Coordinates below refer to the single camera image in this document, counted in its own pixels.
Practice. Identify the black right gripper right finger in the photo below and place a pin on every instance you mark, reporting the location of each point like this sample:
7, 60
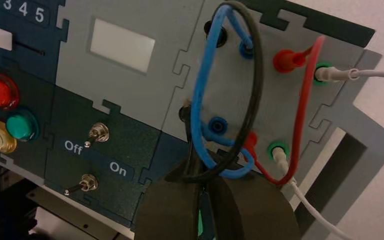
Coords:
258, 213

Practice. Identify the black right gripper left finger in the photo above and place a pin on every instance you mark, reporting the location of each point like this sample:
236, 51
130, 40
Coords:
168, 213

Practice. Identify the blue empty jack socket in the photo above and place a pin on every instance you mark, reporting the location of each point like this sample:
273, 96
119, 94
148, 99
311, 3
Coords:
218, 126

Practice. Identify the gray and blue task board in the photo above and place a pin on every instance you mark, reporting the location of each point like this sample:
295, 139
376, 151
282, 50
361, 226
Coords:
139, 99

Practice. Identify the green round push button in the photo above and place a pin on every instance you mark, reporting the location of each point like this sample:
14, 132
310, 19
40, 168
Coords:
21, 125

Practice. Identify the white rectangular display window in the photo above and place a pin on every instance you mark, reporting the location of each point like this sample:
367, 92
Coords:
122, 44

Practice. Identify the black empty jack socket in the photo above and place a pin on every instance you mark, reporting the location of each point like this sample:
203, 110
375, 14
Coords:
219, 35

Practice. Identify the red round push button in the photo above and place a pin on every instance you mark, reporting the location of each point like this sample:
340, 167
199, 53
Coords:
0, 92

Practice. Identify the metal toggle switch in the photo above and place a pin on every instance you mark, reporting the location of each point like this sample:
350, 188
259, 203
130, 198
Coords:
100, 132
87, 182

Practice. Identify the gray metal base plate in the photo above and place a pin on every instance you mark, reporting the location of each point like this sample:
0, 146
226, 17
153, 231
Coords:
72, 212

